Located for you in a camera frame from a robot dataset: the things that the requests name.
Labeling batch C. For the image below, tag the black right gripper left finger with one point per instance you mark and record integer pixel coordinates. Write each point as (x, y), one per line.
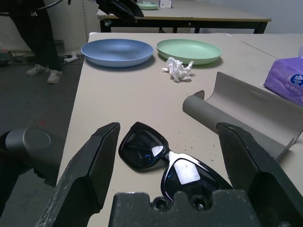
(78, 179)

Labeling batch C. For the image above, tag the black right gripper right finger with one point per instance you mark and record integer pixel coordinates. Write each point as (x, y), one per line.
(265, 179)

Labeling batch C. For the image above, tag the blue plate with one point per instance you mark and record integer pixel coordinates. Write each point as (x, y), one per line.
(118, 52)

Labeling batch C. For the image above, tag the grey open glasses case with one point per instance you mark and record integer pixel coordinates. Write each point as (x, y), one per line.
(248, 111)

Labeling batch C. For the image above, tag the white purple tissue box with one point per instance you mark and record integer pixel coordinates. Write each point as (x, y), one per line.
(165, 3)

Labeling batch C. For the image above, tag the beige side table black legs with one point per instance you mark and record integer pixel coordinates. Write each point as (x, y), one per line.
(201, 14)

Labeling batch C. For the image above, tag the person in black trousers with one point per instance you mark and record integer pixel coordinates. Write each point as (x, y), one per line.
(40, 35)

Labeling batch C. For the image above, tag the black sunglasses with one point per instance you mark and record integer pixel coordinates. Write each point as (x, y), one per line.
(139, 151)

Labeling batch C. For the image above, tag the purple tissue pack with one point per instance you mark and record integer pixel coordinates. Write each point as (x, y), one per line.
(286, 78)

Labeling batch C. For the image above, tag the white power strip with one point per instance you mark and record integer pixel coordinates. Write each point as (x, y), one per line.
(71, 58)

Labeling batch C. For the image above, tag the green plate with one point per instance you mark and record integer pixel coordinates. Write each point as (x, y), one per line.
(146, 6)
(189, 49)

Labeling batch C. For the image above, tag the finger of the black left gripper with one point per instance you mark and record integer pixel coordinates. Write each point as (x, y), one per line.
(132, 7)
(116, 10)

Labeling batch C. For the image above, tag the white tissue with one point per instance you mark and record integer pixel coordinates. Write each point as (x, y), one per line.
(177, 71)

